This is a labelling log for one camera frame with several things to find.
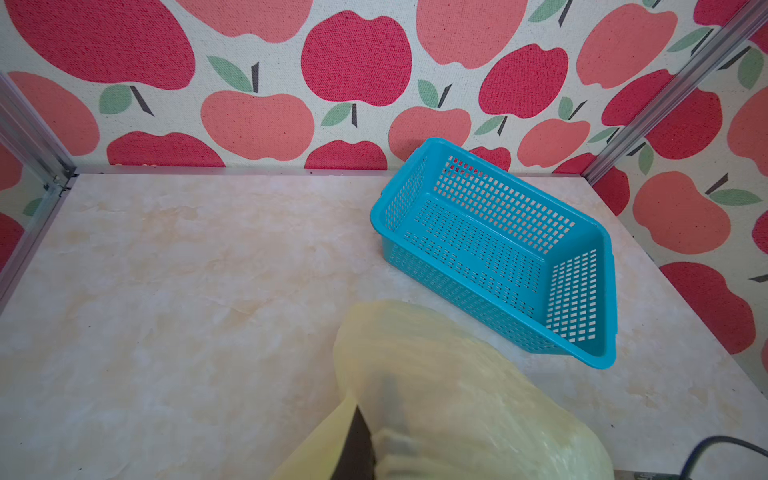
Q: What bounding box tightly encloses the aluminium frame post left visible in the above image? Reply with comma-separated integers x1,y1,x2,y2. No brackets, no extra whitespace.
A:
1,72,78,191

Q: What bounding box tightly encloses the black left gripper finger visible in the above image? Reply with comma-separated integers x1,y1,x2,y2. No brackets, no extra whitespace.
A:
330,408,377,480

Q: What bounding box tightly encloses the teal plastic mesh basket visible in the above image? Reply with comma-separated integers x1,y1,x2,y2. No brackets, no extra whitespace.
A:
370,138,618,369

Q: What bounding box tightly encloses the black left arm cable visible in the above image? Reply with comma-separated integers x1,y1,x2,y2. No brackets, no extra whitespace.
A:
677,434,768,480

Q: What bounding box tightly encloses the aluminium frame post right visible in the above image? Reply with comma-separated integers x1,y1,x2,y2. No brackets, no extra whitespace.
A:
582,0,767,185

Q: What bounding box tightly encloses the yellow plastic avocado-print bag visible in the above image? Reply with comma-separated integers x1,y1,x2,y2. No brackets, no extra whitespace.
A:
275,300,614,479

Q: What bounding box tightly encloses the aluminium frame post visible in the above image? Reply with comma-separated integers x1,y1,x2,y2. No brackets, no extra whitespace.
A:
582,0,767,185
1,72,78,191

